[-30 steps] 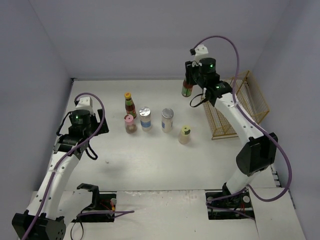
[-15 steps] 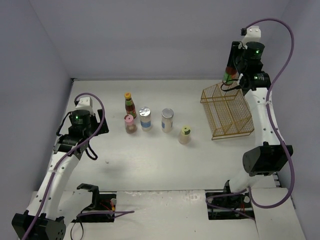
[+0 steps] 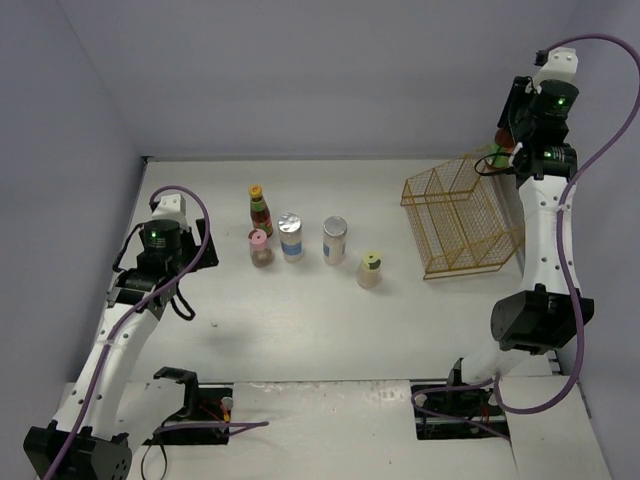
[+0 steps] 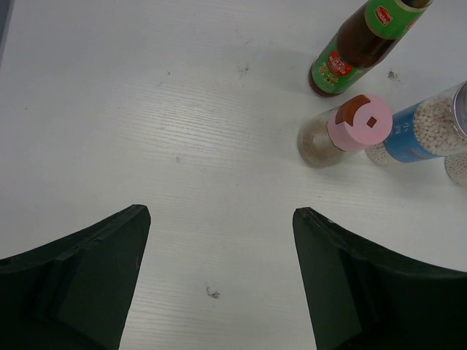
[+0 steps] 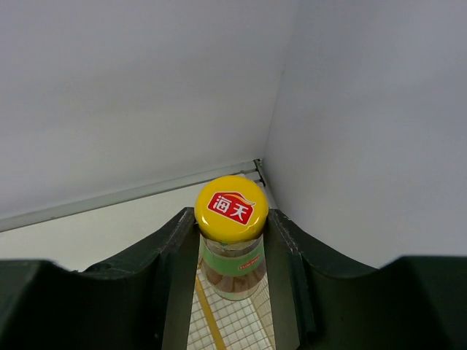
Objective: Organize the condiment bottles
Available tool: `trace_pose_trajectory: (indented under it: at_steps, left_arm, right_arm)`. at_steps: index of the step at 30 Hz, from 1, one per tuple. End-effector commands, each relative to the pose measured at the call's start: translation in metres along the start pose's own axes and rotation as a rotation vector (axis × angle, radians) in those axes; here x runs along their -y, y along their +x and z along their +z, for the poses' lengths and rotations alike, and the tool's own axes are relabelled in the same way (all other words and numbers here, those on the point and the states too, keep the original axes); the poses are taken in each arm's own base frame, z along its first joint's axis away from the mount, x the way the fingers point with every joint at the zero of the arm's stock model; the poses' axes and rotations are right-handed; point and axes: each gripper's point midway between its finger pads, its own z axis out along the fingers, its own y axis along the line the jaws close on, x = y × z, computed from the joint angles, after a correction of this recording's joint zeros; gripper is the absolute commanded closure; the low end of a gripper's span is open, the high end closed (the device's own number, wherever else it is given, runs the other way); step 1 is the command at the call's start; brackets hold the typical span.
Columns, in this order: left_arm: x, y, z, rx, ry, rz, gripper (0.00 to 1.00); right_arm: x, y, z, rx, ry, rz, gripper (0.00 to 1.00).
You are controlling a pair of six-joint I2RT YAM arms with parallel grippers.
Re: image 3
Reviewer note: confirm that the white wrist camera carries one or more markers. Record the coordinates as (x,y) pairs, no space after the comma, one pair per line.
(556,64)
(170,207)

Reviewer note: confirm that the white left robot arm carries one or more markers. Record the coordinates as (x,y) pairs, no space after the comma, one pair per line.
(95,432)

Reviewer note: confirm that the gold wire basket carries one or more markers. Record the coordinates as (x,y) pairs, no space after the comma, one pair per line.
(464,219)

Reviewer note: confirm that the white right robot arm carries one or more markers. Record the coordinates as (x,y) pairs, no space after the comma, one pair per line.
(541,316)

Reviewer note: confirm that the yellow cap sauce bottle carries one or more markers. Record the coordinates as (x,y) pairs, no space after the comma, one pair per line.
(259,210)
(503,146)

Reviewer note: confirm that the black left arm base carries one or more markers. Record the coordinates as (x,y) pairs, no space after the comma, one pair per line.
(201,403)

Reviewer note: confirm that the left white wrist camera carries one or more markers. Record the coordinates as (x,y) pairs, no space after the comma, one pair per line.
(170,207)

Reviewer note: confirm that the silver lid jar right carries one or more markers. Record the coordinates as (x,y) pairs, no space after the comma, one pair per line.
(335,230)

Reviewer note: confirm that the silver lid jar left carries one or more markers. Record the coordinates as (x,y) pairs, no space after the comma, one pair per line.
(290,236)

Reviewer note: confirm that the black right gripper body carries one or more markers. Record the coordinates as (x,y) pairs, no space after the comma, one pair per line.
(511,107)

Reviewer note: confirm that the yellow lid spice shaker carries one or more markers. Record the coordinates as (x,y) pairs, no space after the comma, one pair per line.
(369,271)

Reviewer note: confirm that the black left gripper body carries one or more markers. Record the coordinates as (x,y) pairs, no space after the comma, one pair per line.
(205,245)

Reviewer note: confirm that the silver lid jar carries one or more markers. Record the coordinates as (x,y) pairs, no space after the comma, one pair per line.
(335,230)
(290,236)

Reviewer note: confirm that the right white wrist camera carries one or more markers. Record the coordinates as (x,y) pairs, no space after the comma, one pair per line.
(556,64)

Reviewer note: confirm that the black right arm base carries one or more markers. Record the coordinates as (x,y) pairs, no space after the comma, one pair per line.
(443,414)

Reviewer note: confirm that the pink lid spice shaker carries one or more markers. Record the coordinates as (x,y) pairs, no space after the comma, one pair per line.
(260,251)

